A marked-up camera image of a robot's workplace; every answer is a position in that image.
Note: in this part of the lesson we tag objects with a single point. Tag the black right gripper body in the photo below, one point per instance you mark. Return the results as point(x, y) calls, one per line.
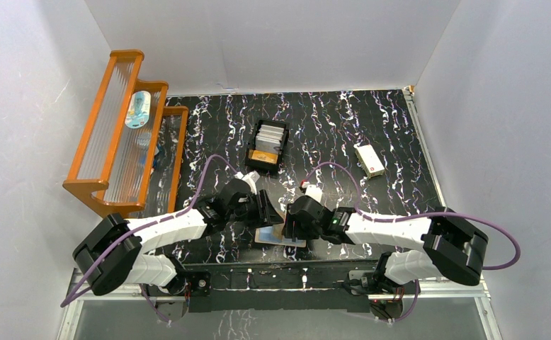
point(302, 231)

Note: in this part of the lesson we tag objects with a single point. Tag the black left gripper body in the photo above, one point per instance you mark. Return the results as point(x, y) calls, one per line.
point(264, 209)

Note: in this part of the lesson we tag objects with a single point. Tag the tan blue card holder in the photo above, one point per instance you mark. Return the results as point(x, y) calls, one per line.
point(269, 235)

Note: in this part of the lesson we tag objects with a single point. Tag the black plastic card bin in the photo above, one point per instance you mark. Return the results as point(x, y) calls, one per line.
point(264, 146)

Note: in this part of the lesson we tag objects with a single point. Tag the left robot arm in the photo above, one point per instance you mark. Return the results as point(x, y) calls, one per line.
point(122, 250)

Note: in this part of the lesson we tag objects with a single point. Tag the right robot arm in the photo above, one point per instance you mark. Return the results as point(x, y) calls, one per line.
point(441, 245)

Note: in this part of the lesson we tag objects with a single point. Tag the stack of white cards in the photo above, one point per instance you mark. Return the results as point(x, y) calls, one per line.
point(270, 133)

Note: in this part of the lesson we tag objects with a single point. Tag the white cardboard box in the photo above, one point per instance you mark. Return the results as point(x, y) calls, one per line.
point(369, 160)

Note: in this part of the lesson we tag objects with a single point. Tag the orange wooden tiered rack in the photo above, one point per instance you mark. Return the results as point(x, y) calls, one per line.
point(112, 167)

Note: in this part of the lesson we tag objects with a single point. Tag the blue white blister pack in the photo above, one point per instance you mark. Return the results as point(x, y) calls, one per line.
point(139, 110)

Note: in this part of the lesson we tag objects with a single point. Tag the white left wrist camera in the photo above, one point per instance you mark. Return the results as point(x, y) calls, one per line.
point(250, 178)

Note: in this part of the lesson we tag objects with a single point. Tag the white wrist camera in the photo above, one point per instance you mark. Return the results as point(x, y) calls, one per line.
point(250, 178)
point(313, 191)

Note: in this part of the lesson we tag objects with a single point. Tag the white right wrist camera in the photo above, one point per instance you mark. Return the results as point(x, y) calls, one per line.
point(313, 191)

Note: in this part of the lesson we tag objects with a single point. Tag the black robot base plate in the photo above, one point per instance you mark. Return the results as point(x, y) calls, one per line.
point(353, 286)

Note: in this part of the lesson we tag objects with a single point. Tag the aluminium frame rail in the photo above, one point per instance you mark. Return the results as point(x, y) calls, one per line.
point(428, 288)

